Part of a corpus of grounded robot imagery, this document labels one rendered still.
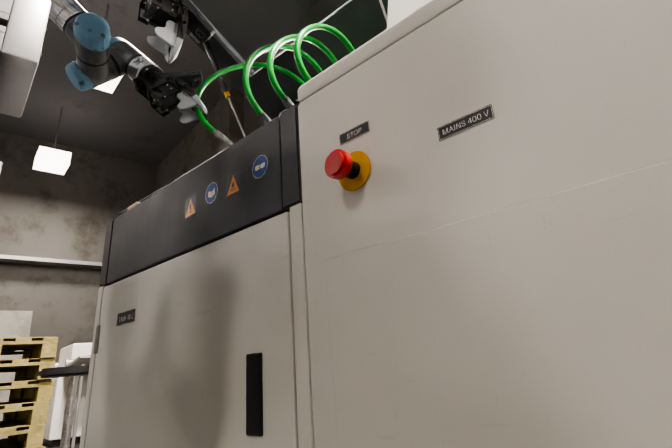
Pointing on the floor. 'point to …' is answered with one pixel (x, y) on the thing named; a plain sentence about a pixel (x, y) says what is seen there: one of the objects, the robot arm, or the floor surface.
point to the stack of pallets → (26, 390)
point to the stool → (67, 395)
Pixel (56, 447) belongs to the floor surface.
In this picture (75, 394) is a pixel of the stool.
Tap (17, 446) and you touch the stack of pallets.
